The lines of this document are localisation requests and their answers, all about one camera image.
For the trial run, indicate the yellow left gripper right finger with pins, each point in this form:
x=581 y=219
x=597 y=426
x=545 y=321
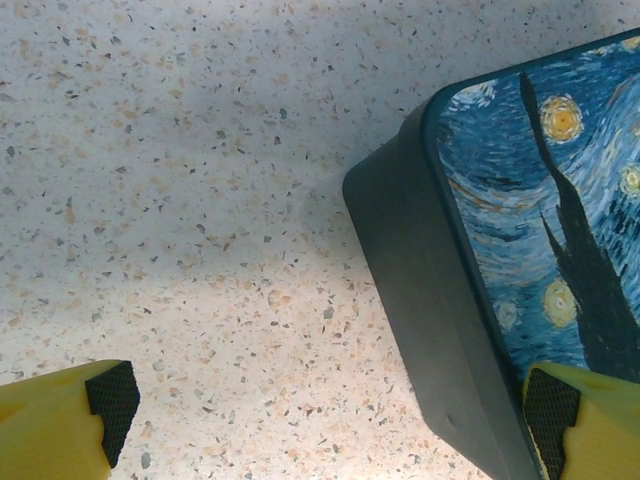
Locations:
x=605 y=430

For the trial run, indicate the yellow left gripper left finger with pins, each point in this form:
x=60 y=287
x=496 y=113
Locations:
x=45 y=425

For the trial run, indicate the starry night print tin box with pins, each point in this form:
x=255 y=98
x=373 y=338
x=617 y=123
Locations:
x=425 y=300

